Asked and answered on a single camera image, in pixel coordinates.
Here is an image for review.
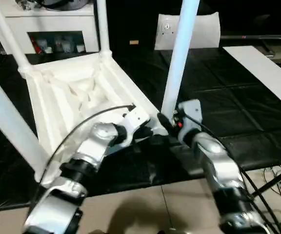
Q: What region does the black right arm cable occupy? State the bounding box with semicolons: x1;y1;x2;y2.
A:
180;110;278;230

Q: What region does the white plastic table leg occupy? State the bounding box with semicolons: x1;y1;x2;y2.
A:
160;0;201;120
0;0;31;74
96;0;113;57
0;63;51;174

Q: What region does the black stand leg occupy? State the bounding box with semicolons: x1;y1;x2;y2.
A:
250;166;281;195

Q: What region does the white flat board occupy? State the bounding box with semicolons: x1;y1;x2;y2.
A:
222;45;281;115

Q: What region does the white cabinet with glass doors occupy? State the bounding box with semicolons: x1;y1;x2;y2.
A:
0;0;101;55

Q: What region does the white plastic bag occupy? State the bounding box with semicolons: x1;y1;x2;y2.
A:
154;12;221;50

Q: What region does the dark grey robot body part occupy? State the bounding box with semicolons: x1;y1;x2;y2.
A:
158;227;187;234

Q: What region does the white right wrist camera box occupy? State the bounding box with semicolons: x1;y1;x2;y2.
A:
176;99;202;128

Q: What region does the white plastic table top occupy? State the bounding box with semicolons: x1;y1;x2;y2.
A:
19;51;178;183

